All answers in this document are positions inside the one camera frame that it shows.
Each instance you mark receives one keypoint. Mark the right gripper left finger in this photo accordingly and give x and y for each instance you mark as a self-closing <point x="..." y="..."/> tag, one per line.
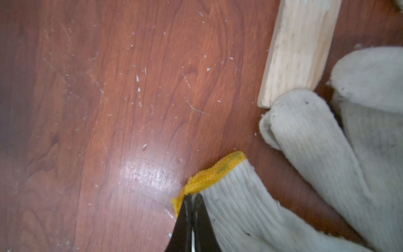
<point x="181" y="240"/>

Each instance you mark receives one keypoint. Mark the cream glove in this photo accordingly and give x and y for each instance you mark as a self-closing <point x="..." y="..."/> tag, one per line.
<point x="245" y="217"/>
<point x="371" y="77"/>
<point x="356" y="166"/>

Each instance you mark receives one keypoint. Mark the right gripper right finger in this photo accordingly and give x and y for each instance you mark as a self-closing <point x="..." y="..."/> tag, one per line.
<point x="204" y="236"/>

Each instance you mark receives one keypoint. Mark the wooden drying rack frame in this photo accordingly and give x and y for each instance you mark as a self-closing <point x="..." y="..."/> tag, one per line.
<point x="299" y="47"/>

